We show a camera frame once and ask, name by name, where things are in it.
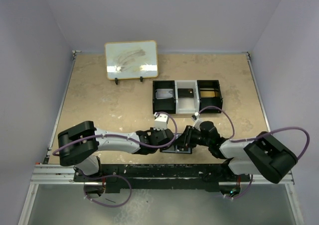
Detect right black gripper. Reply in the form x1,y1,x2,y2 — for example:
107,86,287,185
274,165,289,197
173,125,211,148

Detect black leather card holder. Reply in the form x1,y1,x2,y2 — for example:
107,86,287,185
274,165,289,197
160,133,192,154

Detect black white card sorting tray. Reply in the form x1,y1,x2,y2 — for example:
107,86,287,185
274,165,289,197
152,80,223,114

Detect white board with yellow rim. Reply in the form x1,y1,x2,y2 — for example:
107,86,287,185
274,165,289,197
104,40,159,83

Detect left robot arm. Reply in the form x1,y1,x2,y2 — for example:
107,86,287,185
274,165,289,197
52,121,177,181

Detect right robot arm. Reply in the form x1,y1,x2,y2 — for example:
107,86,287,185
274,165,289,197
175,121,298,184

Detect gold cards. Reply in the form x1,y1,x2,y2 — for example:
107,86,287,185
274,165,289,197
199,88,220,98

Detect silver VIP cards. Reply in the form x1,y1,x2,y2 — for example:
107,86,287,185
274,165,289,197
155,89,174,100

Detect black VIP cards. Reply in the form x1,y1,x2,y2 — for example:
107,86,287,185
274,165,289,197
177,88,194,98

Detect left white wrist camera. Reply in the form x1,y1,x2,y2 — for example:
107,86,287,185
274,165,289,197
154,112,169,131

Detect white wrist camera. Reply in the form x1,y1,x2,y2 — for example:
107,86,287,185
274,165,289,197
154,112,169,131
191,112,203,130

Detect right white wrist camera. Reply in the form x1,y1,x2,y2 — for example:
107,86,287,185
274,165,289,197
191,112,203,130

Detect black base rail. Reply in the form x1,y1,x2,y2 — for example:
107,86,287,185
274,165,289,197
74,164,250,193

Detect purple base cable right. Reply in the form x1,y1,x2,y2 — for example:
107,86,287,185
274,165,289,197
223,179,254,200

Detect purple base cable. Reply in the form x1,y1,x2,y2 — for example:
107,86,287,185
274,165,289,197
223,179,254,200
83,175,132,208

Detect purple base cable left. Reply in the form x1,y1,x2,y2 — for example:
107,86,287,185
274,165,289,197
83,175,132,208

